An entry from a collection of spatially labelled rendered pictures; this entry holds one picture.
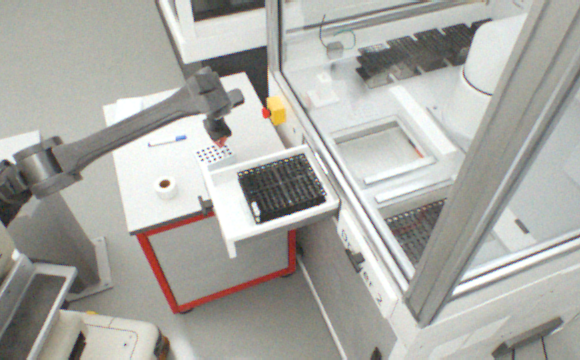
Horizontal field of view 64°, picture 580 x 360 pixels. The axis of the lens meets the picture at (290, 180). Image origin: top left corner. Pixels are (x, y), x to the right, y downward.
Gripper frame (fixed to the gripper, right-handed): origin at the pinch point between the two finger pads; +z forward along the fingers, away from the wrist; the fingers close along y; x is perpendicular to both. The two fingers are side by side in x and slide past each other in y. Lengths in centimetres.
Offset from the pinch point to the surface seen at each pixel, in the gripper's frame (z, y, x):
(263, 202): -9.0, -35.1, 0.8
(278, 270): 67, -21, -10
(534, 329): 47, -96, -75
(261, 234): -5.8, -42.5, 5.5
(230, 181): -2.5, -18.4, 4.3
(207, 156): 1.6, -1.4, 5.6
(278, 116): -6.3, -3.5, -21.1
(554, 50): -87, -84, -14
